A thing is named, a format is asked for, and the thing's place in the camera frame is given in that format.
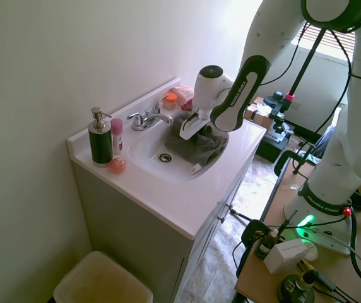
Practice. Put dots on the black camera stand pole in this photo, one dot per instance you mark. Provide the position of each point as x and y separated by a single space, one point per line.
305 63

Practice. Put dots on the metal sink drain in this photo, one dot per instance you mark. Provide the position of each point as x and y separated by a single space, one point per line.
164 157

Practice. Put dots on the white blue small packet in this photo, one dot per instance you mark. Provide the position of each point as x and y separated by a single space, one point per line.
196 168

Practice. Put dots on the pink wipes pack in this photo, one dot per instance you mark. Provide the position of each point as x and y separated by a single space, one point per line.
183 92

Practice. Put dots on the white paper scrap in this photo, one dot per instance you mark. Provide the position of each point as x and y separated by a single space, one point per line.
291 187

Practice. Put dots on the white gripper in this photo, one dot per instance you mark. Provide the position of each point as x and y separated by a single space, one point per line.
190 126

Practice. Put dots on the black round base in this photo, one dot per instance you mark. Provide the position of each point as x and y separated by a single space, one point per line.
295 288

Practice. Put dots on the white cardboard box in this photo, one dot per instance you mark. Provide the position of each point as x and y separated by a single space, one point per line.
286 255

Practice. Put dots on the pink round ball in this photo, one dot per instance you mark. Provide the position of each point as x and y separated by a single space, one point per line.
118 164

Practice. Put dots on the black camera device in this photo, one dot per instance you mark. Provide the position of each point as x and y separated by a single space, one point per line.
273 98

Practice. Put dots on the black case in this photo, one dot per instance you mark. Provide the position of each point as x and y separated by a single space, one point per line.
273 146

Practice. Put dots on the dark dropper bottle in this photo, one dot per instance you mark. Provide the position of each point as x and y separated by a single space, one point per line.
266 244

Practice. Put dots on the white sink vanity top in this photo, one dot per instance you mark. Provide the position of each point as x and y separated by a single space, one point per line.
174 202

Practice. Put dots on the grey towel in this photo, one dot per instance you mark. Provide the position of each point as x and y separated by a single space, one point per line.
193 146

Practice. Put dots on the black soap dispenser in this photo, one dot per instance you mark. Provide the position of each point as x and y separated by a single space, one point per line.
100 142

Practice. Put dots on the white round puck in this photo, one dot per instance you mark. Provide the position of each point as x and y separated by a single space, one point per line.
311 252

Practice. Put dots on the grey vanity cabinet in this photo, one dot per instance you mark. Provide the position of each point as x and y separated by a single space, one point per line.
130 221

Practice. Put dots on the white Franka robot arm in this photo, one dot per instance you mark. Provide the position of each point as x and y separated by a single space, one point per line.
335 142

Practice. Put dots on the red round knob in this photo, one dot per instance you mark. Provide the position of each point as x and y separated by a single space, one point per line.
346 211

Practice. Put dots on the beige trash bin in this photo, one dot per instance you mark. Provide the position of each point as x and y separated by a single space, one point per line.
104 277

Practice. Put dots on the small jar with orange lid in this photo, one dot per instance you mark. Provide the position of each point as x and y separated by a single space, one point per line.
169 101

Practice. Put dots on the pink deodorant stick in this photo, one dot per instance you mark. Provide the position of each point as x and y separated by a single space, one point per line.
117 137

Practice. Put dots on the window blinds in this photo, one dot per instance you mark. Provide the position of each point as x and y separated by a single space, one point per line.
322 39

